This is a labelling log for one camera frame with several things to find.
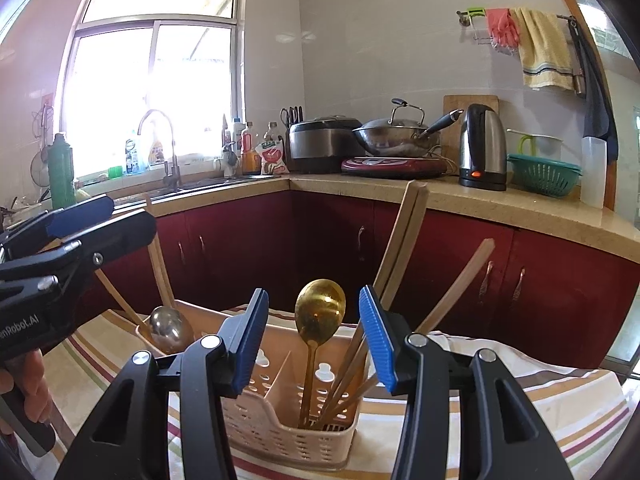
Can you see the striped cloth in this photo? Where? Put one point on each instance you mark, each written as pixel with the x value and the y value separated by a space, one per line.
pixel 500 410

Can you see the wooden chopstick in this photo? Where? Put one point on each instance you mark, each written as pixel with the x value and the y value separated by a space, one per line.
pixel 161 270
pixel 460 280
pixel 414 232
pixel 402 230
pixel 120 300

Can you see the green thermos bottle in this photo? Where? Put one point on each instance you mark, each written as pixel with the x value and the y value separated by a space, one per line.
pixel 61 175

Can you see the steel wok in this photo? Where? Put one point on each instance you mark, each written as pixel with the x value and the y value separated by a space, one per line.
pixel 390 142

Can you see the black rice cooker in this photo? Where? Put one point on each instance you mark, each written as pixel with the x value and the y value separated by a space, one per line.
pixel 320 147

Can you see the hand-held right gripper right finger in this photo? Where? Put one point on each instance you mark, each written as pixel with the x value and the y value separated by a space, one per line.
pixel 380 345

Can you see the pink rubber gloves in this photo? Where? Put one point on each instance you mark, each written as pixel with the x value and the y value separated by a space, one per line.
pixel 502 27

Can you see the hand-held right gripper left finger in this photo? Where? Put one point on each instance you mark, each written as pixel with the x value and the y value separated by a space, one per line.
pixel 250 345

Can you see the yellow towel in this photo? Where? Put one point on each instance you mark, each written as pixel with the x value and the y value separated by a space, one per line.
pixel 545 50

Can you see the window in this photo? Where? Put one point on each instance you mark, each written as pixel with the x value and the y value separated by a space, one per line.
pixel 115 100

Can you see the hanging strainer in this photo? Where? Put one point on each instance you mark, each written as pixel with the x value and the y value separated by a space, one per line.
pixel 40 170

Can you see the translucent plastic container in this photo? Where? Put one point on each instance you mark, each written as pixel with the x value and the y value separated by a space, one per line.
pixel 594 175

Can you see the metal towel rack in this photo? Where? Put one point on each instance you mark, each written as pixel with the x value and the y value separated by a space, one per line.
pixel 462 16

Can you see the orange label spray bottle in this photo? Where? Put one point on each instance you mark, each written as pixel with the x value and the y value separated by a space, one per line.
pixel 156 150

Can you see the beige plastic utensil basket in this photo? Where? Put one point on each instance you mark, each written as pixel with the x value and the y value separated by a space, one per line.
pixel 260 420

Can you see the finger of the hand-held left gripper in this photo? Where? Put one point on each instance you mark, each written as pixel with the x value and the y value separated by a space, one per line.
pixel 120 237
pixel 82 215

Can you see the silver spoon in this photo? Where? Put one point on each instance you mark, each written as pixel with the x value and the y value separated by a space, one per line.
pixel 170 330

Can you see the green clip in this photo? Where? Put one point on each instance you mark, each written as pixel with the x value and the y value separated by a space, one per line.
pixel 476 11

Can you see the white cap bottle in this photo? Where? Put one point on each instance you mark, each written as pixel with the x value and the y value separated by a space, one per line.
pixel 237 132

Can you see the person's left hand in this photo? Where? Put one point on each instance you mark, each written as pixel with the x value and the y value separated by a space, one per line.
pixel 32 385

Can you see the small steel tap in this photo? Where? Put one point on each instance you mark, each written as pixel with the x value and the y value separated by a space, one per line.
pixel 230 160

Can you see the small glass bottle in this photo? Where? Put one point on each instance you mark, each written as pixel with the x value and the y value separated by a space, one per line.
pixel 270 132

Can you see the wooden cutting board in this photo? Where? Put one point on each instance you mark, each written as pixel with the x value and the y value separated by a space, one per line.
pixel 455 115

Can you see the gold spoon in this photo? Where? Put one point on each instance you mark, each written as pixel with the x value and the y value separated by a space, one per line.
pixel 320 310

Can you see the steel electric kettle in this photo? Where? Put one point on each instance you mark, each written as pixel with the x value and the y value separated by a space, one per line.
pixel 482 145

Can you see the steel sink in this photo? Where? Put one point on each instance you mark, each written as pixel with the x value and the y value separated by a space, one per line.
pixel 200 187

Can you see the dark apron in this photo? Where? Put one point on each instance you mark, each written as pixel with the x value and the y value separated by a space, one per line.
pixel 597 110

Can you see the green cup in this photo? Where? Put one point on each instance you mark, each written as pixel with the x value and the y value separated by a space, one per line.
pixel 116 172

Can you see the glass wok lid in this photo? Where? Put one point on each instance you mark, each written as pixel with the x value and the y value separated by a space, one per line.
pixel 395 121

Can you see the red induction cooker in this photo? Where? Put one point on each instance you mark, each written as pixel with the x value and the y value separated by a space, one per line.
pixel 390 167

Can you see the blue white bottle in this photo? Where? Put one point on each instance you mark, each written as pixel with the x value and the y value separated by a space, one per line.
pixel 131 160

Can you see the green plastic colander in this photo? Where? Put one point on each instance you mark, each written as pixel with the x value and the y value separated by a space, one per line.
pixel 545 177

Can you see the steel faucet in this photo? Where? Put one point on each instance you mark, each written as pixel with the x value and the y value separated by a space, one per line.
pixel 172 170

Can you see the red white seasoning packet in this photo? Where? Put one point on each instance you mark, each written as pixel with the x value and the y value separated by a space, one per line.
pixel 272 160

